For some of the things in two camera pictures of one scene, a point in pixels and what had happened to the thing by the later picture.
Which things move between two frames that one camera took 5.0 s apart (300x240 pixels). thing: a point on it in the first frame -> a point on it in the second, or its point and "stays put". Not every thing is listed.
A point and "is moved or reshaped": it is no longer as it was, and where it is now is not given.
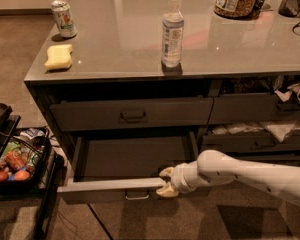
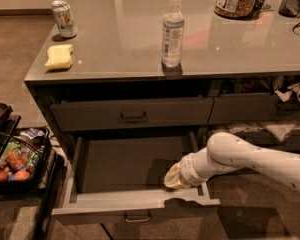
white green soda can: (63, 17) stays put
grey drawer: (126, 168) is moved or reshaped
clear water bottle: (173, 28) stays put
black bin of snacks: (19, 159) stays put
